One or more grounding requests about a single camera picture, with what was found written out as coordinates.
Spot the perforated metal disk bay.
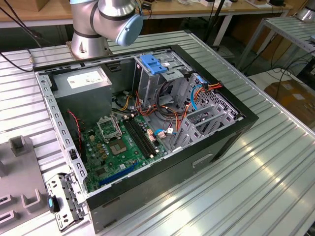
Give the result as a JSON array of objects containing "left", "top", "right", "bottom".
[{"left": 172, "top": 72, "right": 244, "bottom": 152}]

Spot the black RAM slot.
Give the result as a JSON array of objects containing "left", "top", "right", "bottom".
[
  {"left": 131, "top": 116, "right": 159, "bottom": 155},
  {"left": 125, "top": 118, "right": 154, "bottom": 158},
  {"left": 122, "top": 119, "right": 151, "bottom": 160},
  {"left": 128, "top": 117, "right": 157, "bottom": 157}
]

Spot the grey metal drive cage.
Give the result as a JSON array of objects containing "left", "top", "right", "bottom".
[{"left": 132, "top": 53, "right": 191, "bottom": 109}]

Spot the green motherboard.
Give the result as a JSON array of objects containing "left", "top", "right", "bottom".
[{"left": 81, "top": 114, "right": 170, "bottom": 194}]

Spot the blue plastic cage latch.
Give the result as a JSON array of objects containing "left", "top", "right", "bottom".
[{"left": 139, "top": 54, "right": 168, "bottom": 75}]

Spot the metal socket cover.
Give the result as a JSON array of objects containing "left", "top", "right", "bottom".
[{"left": 97, "top": 117, "right": 123, "bottom": 143}]

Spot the black open PC case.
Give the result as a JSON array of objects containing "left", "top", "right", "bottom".
[{"left": 32, "top": 44, "right": 259, "bottom": 234}]

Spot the blue expansion slot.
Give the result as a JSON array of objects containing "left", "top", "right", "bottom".
[{"left": 98, "top": 162, "right": 138, "bottom": 186}]

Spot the grey power supply unit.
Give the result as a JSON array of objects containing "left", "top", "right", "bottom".
[{"left": 52, "top": 66, "right": 113, "bottom": 123}]

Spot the black case fan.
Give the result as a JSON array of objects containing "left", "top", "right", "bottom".
[{"left": 65, "top": 110, "right": 87, "bottom": 163}]

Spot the long wooden desk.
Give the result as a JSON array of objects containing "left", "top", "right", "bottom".
[{"left": 0, "top": 0, "right": 293, "bottom": 28}]

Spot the black stand pole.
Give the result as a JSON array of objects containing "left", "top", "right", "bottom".
[{"left": 204, "top": 0, "right": 226, "bottom": 47}]

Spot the white box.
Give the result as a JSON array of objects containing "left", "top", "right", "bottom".
[{"left": 200, "top": 0, "right": 233, "bottom": 8}]

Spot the black latch with blue tab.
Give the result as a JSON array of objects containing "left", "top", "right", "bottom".
[{"left": 47, "top": 195, "right": 62, "bottom": 213}]

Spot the large brown cardboard box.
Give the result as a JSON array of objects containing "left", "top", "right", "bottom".
[{"left": 264, "top": 79, "right": 315, "bottom": 123}]

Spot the grey parts rack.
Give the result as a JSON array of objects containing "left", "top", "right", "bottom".
[{"left": 0, "top": 136, "right": 49, "bottom": 233}]

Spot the metal slat side table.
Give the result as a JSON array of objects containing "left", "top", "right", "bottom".
[{"left": 236, "top": 16, "right": 315, "bottom": 72}]

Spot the mixed colour wire bundle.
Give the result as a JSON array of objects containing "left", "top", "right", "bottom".
[{"left": 134, "top": 89, "right": 188, "bottom": 123}]

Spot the thin blue wire pink plug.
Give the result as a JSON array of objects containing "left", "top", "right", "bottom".
[{"left": 153, "top": 127, "right": 178, "bottom": 140}]

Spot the yellow black wire bundle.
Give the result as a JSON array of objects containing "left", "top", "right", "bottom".
[{"left": 118, "top": 94, "right": 133, "bottom": 112}]

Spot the blue flat data wire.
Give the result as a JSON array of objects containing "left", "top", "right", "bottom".
[{"left": 190, "top": 73, "right": 207, "bottom": 113}]

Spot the grey metal slot bracket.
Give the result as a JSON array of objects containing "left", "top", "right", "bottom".
[{"left": 45, "top": 172, "right": 89, "bottom": 233}]

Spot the cable with metal plug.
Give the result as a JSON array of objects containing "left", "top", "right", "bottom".
[{"left": 0, "top": 49, "right": 35, "bottom": 73}]

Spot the black cable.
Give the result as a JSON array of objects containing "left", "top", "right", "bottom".
[{"left": 0, "top": 4, "right": 44, "bottom": 40}]

